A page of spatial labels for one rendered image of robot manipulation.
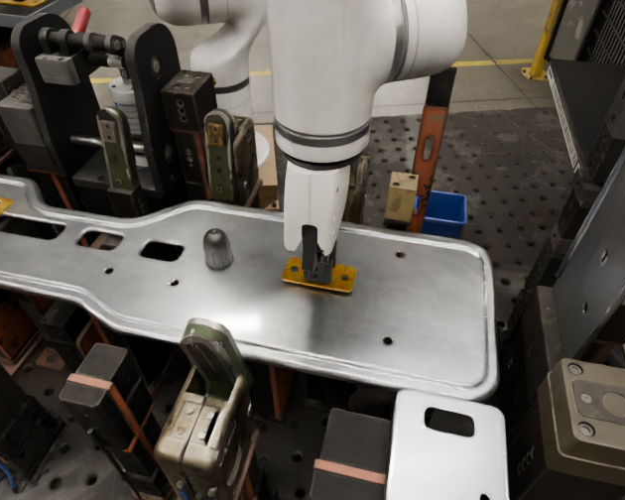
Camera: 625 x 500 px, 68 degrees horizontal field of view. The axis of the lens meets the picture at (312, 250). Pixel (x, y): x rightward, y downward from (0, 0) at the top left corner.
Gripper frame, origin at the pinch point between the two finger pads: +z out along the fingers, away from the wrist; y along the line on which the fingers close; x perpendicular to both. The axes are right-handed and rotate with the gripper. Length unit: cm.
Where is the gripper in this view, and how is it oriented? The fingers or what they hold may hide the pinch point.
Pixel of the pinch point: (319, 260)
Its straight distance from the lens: 53.0
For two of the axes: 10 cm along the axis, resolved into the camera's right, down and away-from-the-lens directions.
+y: -2.3, 6.9, -6.9
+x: 9.7, 1.6, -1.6
